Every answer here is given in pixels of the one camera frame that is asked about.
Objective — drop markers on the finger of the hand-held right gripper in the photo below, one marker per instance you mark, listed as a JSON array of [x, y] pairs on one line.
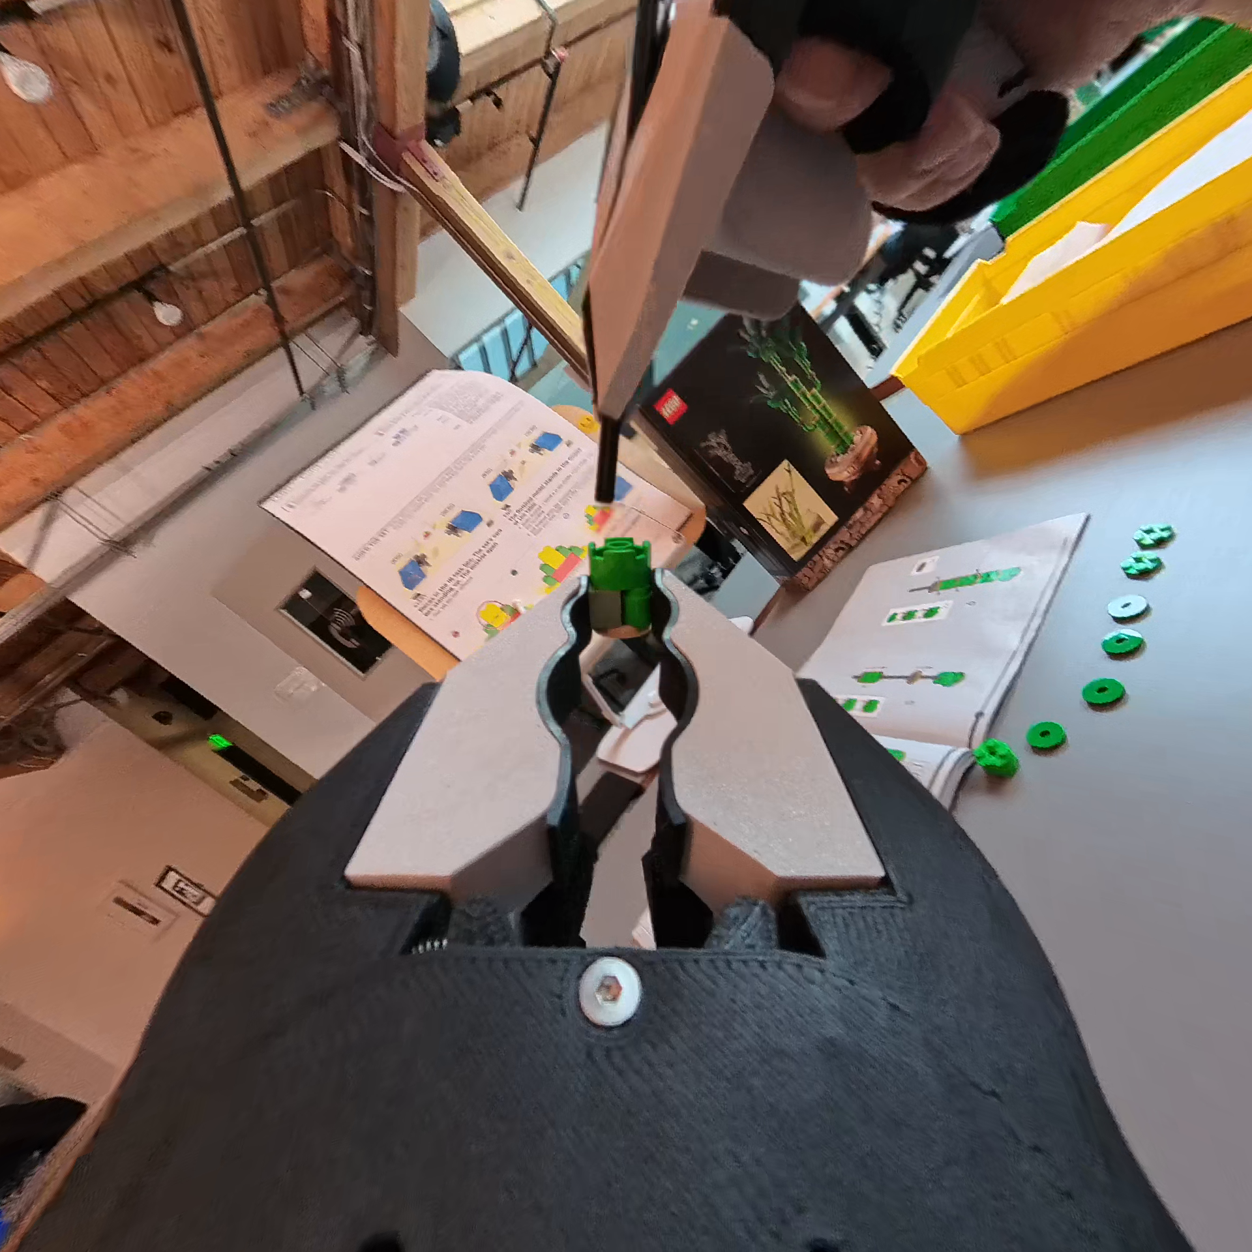
[[676, 194]]

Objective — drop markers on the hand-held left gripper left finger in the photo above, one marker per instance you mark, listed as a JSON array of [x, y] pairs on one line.
[[450, 783]]

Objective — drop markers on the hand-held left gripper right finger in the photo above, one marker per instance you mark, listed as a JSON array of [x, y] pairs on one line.
[[774, 783]]

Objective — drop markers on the green round brick stack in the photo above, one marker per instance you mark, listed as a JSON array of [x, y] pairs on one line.
[[619, 587]]

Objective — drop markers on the long black axle rod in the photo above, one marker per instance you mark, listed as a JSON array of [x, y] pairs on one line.
[[606, 460]]

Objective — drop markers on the grey desk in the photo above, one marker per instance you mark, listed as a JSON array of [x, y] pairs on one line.
[[1125, 977]]

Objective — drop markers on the person's right hand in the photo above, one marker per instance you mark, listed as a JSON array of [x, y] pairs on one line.
[[827, 87]]

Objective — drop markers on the black toy set box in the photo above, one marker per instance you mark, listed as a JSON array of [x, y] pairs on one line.
[[783, 439]]

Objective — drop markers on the row of small green pieces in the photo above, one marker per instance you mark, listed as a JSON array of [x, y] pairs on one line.
[[996, 758]]

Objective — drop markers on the open instruction booklet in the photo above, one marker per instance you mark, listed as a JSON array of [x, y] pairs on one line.
[[940, 605]]

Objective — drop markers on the white paper sheet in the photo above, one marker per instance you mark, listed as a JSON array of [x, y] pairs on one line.
[[1057, 255]]

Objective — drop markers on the yellow storage bin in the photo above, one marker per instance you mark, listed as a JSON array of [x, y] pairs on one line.
[[1076, 351]]

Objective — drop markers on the printed instruction sheet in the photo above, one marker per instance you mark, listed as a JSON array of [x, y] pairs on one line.
[[440, 470]]

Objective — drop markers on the green storage bin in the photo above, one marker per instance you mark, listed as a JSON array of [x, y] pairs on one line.
[[1125, 126]]

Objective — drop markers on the hanging light bulb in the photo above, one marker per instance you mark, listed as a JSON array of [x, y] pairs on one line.
[[25, 77], [169, 311]]

